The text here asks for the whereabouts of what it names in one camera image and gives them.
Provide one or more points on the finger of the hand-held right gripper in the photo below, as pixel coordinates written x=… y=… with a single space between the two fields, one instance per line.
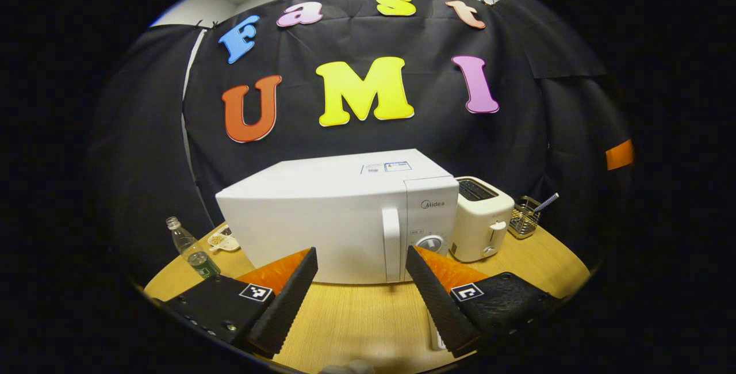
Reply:
x=620 y=155

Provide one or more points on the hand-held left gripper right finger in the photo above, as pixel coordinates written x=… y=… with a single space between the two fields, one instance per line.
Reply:
x=440 y=305

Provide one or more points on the white microwave oven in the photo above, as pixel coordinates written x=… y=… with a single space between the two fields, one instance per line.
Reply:
x=322 y=218

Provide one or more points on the white divided snack plate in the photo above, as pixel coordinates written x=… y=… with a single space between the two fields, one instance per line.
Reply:
x=224 y=240

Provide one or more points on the metal spoon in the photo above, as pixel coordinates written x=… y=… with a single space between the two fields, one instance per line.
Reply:
x=547 y=201

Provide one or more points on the white toaster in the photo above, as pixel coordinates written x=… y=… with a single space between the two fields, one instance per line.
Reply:
x=480 y=224

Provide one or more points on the clear bottle with green label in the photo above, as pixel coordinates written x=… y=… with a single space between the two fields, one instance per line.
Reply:
x=195 y=256

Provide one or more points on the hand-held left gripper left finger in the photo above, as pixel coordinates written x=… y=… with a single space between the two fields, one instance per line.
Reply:
x=284 y=305

